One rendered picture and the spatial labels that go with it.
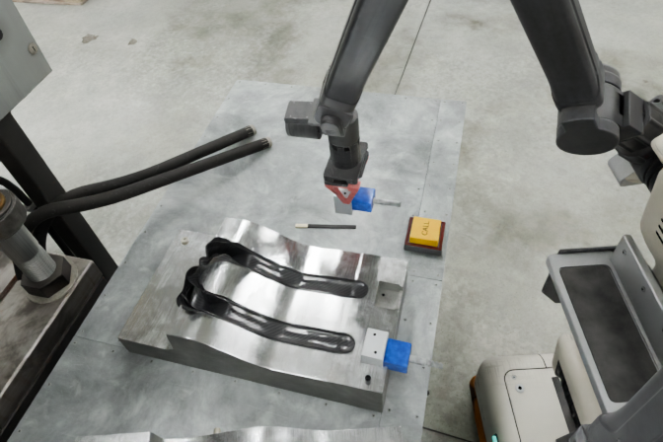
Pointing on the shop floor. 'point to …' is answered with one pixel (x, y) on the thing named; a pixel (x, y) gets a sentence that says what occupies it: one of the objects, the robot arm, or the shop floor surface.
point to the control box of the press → (83, 246)
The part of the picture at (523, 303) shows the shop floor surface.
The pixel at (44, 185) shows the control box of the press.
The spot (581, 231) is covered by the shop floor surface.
